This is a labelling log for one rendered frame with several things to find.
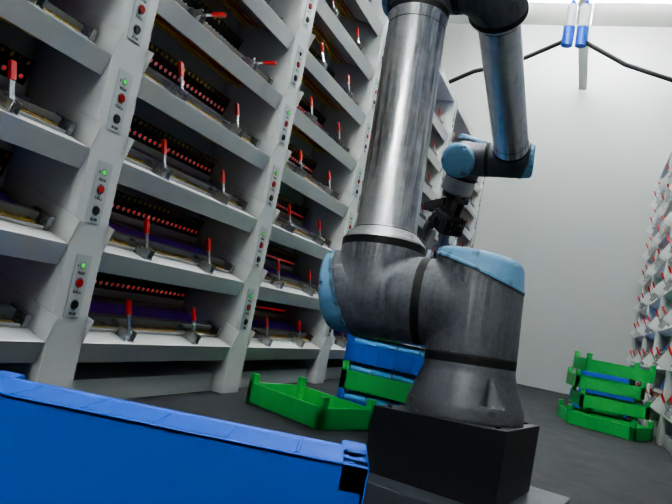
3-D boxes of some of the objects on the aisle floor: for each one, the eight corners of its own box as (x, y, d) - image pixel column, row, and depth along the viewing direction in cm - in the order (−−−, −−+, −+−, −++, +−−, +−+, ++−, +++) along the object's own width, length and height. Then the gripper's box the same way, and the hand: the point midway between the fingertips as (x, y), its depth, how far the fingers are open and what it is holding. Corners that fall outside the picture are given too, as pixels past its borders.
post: (238, 392, 194) (345, -136, 208) (222, 393, 185) (335, -157, 199) (182, 377, 201) (289, -132, 215) (164, 378, 192) (277, -152, 207)
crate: (372, 430, 173) (377, 400, 174) (318, 430, 159) (324, 397, 160) (298, 403, 194) (303, 376, 195) (244, 401, 180) (250, 372, 181)
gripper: (448, 195, 182) (423, 264, 189) (480, 202, 186) (454, 268, 193) (433, 185, 189) (410, 252, 196) (464, 192, 194) (440, 256, 200)
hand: (429, 252), depth 196 cm, fingers open, 3 cm apart
